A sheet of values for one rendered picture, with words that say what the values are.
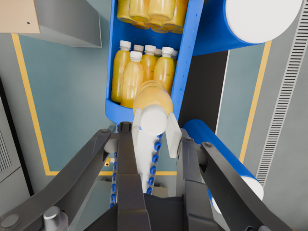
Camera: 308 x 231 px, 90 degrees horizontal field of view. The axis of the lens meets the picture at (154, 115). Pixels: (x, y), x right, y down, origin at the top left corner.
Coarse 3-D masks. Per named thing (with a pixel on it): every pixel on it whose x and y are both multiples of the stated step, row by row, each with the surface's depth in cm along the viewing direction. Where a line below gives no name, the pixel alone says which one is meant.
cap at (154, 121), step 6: (150, 108) 21; (156, 108) 21; (144, 114) 21; (150, 114) 21; (156, 114) 21; (162, 114) 21; (144, 120) 21; (150, 120) 21; (156, 120) 21; (162, 120) 21; (144, 126) 21; (150, 126) 21; (156, 126) 21; (162, 126) 21; (150, 132) 21; (156, 132) 21; (162, 132) 22
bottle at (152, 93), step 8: (152, 80) 38; (144, 88) 28; (152, 88) 26; (160, 88) 28; (136, 96) 27; (144, 96) 25; (152, 96) 24; (160, 96) 24; (168, 96) 26; (136, 104) 25; (144, 104) 24; (152, 104) 22; (160, 104) 24; (168, 104) 25; (168, 112) 24
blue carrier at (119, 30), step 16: (112, 0) 45; (192, 0) 40; (112, 16) 46; (192, 16) 42; (112, 32) 48; (128, 32) 60; (144, 32) 64; (192, 32) 45; (112, 48) 54; (144, 48) 66; (160, 48) 66; (176, 48) 62; (192, 48) 49; (112, 64) 57; (176, 80) 47; (176, 96) 49; (112, 112) 50; (128, 112) 47; (176, 112) 53
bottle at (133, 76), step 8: (128, 64) 50; (136, 64) 50; (128, 72) 50; (136, 72) 50; (128, 80) 50; (136, 80) 51; (128, 88) 51; (136, 88) 52; (128, 96) 52; (120, 104) 56; (128, 104) 53
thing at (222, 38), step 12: (216, 0) 63; (204, 12) 76; (216, 12) 62; (204, 24) 76; (216, 24) 65; (204, 36) 82; (216, 36) 71; (228, 36) 63; (204, 48) 95; (216, 48) 84; (228, 48) 77
